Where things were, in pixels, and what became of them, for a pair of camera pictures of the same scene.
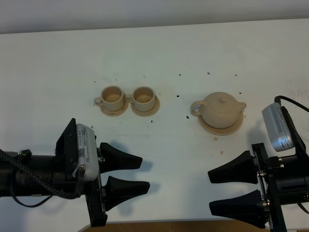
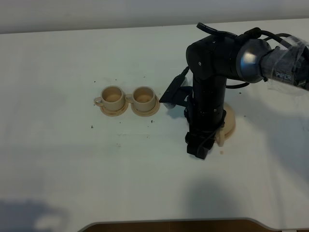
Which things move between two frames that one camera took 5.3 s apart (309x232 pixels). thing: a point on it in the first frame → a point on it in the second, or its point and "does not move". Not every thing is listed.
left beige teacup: x=112 y=99 does not move
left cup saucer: x=114 y=113 does not move
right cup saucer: x=149 y=113 does not move
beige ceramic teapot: x=219 y=109 → x=220 y=137
